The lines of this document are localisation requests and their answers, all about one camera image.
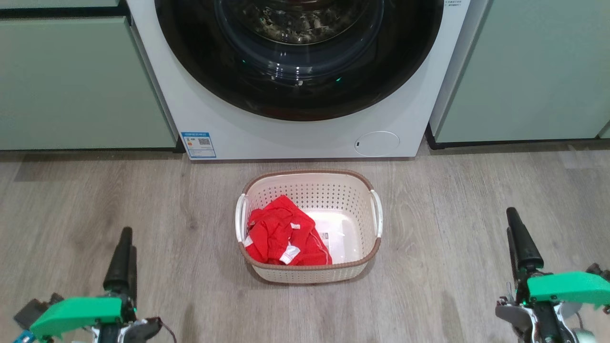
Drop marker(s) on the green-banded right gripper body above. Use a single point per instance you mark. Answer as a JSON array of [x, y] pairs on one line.
[[567, 288]]

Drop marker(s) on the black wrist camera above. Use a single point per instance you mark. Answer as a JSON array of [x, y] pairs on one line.
[[598, 272], [35, 309]]

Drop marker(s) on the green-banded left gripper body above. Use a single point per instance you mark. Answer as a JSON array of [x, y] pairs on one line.
[[76, 312]]

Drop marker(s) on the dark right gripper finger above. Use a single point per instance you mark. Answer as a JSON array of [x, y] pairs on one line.
[[513, 262], [526, 252]]

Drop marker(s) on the green cabinet beside hinge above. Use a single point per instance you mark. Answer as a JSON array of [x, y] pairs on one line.
[[71, 81]]

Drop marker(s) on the wide green cabinet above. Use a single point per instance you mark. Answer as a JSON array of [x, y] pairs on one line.
[[533, 66]]

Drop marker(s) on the white front-load washing machine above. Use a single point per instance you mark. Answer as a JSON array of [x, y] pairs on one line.
[[295, 138]]

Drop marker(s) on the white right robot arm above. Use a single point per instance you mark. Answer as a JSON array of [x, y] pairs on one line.
[[584, 336]]

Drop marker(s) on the blue energy label sticker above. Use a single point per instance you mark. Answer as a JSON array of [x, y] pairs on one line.
[[198, 145]]

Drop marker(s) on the white basket product label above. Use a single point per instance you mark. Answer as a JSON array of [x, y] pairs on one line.
[[331, 239]]

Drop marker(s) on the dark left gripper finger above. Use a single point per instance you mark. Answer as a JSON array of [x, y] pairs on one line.
[[134, 276], [119, 267]]

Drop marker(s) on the round white filter cover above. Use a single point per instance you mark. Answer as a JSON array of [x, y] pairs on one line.
[[376, 144]]

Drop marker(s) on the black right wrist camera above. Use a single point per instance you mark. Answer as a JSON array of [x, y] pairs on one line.
[[598, 272]]

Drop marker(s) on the steel perforated washer drum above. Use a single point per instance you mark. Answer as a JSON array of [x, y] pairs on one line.
[[305, 24]]

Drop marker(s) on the red garment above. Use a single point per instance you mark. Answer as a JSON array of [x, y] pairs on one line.
[[279, 214], [307, 252]]

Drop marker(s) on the cream perforated laundry basket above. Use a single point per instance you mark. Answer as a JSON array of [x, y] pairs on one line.
[[310, 190]]

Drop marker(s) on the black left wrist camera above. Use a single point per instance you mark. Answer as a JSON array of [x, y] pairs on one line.
[[35, 309]]

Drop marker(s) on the washing machine glass door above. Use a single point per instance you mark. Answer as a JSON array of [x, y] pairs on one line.
[[200, 71]]

